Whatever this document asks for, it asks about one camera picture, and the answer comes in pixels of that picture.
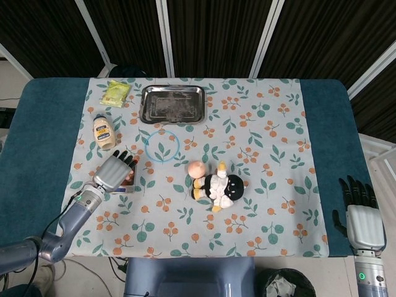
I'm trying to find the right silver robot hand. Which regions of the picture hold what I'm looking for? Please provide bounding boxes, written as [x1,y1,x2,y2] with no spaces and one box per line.
[332,175,387,251]

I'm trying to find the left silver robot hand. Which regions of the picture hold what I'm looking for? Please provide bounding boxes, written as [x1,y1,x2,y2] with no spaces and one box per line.
[92,149,138,191]

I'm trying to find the digital kitchen scale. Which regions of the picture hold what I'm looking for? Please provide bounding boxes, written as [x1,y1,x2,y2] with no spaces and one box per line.
[106,160,139,194]

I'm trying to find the mayonnaise squeeze bottle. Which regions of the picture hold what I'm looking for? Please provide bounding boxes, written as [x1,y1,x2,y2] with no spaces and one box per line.
[93,114,116,151]

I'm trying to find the white metal rack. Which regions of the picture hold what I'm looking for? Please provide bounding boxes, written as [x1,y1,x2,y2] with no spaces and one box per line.
[358,132,396,174]

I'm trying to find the teal table cover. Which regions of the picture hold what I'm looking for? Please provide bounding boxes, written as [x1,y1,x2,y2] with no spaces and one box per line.
[0,77,387,258]

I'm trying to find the yellow-green snack packet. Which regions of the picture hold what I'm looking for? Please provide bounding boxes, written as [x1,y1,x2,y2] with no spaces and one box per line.
[100,79,132,108]

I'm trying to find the toy peach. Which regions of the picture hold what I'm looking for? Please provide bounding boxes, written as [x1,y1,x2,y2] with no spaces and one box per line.
[187,160,207,179]

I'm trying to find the stainless steel tray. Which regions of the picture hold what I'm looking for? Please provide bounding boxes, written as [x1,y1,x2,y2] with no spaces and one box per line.
[139,84,207,125]

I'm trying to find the black trash bin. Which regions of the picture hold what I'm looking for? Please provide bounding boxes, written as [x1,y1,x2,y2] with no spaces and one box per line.
[258,267,316,297]

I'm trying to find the black bag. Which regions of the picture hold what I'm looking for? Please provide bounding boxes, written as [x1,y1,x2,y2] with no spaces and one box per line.
[108,63,148,78]

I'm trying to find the black plush doll white coat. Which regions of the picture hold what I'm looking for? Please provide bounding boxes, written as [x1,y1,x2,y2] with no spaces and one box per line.
[190,160,245,213]

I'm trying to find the floral orange leaf tablecloth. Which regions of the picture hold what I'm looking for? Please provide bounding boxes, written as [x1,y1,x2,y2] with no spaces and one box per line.
[51,77,330,258]

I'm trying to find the blue-grey robot torso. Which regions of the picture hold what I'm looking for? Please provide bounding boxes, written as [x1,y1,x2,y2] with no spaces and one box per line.
[123,256,256,297]

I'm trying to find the thin blue ring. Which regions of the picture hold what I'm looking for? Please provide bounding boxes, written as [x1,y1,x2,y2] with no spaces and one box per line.
[145,129,181,163]

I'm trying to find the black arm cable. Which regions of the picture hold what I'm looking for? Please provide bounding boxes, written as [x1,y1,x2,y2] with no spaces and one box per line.
[29,191,82,285]

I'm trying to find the black floor cable with plug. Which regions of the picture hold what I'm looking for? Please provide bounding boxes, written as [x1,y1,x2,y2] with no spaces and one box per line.
[108,256,128,275]

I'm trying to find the black partition panel white frame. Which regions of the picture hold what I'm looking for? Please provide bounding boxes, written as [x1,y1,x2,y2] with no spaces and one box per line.
[0,0,109,78]
[250,0,396,90]
[75,0,173,78]
[348,49,396,137]
[156,0,284,78]

